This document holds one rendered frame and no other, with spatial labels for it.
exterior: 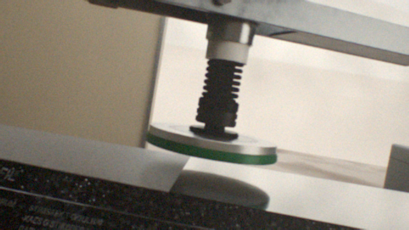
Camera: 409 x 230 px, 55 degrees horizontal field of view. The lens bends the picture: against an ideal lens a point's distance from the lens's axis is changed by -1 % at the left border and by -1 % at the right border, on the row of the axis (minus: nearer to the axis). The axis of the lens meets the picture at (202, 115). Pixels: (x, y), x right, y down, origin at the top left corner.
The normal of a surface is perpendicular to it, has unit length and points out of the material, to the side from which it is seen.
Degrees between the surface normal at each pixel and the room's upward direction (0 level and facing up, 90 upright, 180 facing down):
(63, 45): 90
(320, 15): 90
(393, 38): 90
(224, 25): 90
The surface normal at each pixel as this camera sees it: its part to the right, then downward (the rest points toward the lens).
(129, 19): -0.08, 0.04
